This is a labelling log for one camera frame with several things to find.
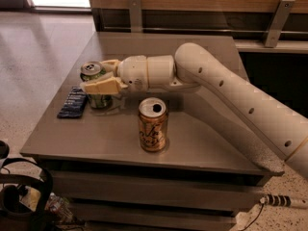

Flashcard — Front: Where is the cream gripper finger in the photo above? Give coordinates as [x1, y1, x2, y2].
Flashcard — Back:
[80, 72, 128, 95]
[101, 60, 120, 76]

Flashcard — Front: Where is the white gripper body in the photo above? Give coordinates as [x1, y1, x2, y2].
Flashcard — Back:
[116, 55, 198, 92]

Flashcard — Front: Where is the green soda can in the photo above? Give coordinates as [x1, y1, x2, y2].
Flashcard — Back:
[80, 62, 112, 109]

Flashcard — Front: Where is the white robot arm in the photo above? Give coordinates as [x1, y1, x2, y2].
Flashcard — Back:
[80, 42, 308, 178]

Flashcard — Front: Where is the blue rxbar wrapper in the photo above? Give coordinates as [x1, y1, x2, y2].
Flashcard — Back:
[57, 87, 88, 118]

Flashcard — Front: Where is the orange soda can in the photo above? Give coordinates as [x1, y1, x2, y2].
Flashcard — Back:
[139, 97, 168, 152]

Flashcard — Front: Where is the grey drawer cabinet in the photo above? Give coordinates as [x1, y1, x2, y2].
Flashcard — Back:
[20, 32, 285, 231]

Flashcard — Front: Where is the striped power strip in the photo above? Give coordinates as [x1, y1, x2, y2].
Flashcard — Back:
[260, 194, 308, 209]

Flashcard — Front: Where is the left metal bracket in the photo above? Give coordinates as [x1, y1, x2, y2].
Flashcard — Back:
[128, 0, 142, 33]

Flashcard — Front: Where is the metal bracket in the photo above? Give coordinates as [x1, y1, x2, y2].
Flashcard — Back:
[128, 0, 142, 33]
[263, 0, 295, 48]

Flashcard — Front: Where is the black bag with strap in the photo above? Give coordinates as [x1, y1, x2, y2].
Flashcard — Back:
[0, 140, 55, 231]

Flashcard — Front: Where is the right metal bracket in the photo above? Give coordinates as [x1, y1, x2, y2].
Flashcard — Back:
[263, 0, 295, 48]

